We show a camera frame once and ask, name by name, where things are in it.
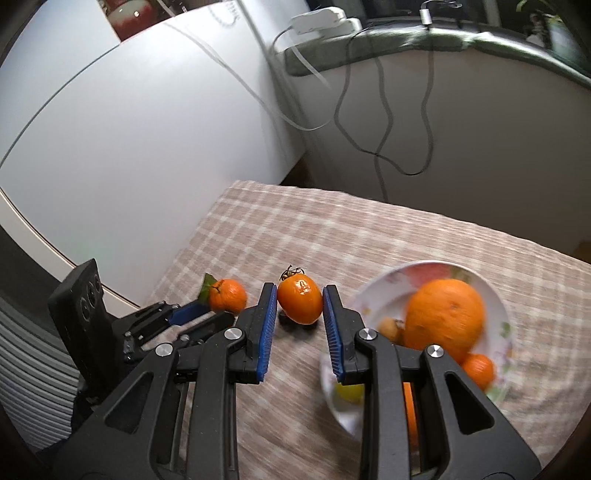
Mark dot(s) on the mandarin with green leaf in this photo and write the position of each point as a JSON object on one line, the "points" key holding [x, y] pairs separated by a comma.
{"points": [[225, 295]]}

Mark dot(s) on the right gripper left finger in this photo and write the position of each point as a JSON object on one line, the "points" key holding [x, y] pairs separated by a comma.
{"points": [[174, 415]]}

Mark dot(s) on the white power strip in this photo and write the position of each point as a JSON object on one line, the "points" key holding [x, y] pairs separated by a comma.
{"points": [[328, 22]]}

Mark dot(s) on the large orange rear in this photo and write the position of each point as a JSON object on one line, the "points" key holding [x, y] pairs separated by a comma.
{"points": [[446, 312]]}

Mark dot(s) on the large orange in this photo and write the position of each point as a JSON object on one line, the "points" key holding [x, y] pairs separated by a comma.
{"points": [[411, 416], [446, 312]]}

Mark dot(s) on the small orange tomato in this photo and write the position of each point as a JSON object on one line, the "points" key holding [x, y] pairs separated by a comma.
{"points": [[299, 297]]}

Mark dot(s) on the tan longan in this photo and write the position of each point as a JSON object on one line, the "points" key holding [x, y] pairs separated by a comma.
{"points": [[392, 329]]}

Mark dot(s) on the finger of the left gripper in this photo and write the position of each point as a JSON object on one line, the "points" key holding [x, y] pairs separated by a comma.
{"points": [[180, 315], [202, 328]]}

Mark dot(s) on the pink plaid tablecloth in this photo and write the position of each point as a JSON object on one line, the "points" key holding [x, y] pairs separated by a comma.
{"points": [[285, 430]]}

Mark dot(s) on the floral white plate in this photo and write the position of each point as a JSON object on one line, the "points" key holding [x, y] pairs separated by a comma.
{"points": [[388, 296]]}

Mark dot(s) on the green grape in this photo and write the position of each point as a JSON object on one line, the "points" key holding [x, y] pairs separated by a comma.
{"points": [[353, 394]]}

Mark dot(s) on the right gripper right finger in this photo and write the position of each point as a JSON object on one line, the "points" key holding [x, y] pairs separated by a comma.
{"points": [[461, 433]]}

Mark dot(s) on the large orange front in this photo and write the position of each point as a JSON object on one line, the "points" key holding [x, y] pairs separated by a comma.
{"points": [[411, 416]]}

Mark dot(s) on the small orange kumquat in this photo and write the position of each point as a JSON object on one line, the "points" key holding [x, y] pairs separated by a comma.
{"points": [[481, 369]]}

